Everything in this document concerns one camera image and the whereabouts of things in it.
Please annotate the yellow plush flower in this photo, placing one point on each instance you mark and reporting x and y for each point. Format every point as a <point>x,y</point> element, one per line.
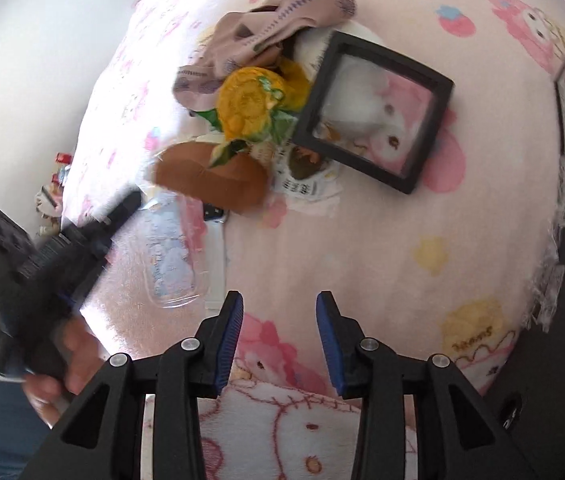
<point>247,100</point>

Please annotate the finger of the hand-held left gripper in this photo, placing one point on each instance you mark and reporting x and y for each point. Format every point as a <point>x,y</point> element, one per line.
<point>122,212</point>

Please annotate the pink printed bed sheet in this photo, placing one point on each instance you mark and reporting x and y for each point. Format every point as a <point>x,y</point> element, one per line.
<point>362,260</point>

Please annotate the clear plastic case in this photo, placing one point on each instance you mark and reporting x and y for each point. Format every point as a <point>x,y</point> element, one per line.
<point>172,260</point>

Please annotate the person's left hand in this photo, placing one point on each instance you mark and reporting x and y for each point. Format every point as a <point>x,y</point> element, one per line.
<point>77,355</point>

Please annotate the brown plush toy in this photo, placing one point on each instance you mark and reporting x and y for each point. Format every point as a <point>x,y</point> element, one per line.
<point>202,175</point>

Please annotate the black square display frame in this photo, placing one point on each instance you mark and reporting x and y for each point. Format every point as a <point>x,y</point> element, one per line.
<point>362,172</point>

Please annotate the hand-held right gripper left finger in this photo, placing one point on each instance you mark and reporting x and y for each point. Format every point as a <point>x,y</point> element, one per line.
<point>227,345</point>

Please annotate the small blue black item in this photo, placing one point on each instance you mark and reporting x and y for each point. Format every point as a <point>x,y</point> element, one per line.
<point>215,212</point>

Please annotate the white fluffy cat-print blanket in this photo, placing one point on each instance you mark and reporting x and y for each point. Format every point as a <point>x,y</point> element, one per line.
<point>272,435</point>

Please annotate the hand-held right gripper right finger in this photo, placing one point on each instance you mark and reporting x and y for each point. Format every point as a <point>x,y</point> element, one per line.
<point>332,345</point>

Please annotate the mauve patterned cloth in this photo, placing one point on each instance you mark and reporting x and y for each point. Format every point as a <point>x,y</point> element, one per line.
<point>262,25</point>

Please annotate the white pouch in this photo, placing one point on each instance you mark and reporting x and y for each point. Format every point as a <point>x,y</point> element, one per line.
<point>312,45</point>

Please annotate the white printed packet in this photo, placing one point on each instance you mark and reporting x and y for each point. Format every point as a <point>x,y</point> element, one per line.
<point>302,195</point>

